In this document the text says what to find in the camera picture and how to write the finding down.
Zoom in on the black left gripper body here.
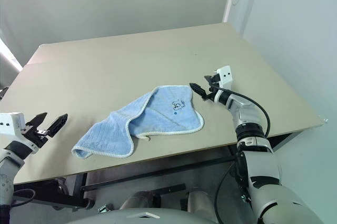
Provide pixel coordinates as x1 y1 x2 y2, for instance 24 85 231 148
22 124 50 149

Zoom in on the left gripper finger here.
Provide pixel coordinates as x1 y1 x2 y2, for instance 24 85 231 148
26 112 48 130
47 113 69 138

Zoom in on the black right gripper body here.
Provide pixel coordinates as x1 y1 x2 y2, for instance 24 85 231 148
207 75 222 99

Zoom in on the light blue towel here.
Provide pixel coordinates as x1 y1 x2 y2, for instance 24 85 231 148
71 84 205 160

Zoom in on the grey rounded shape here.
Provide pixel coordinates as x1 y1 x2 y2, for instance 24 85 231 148
185 190 215 213
120 190 162 209

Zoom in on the silver robot torso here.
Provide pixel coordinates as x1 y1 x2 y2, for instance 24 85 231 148
65 199 214 224

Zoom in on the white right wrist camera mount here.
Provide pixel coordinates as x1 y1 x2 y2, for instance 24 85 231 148
215 65 234 92

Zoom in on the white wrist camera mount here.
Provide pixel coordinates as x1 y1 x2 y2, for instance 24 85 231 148
0 112 26 137
215 65 234 92

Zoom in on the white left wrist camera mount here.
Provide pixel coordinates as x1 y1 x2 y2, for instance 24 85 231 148
0 112 26 137

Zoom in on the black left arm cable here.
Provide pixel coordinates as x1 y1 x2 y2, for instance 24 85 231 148
11 189 36 207

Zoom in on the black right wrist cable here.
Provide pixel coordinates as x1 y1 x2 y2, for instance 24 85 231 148
210 86 271 139

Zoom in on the black metal table frame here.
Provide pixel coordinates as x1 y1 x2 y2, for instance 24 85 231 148
13 131 301 212

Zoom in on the black right shoulder cable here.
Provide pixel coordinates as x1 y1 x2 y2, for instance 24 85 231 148
213 164 239 224

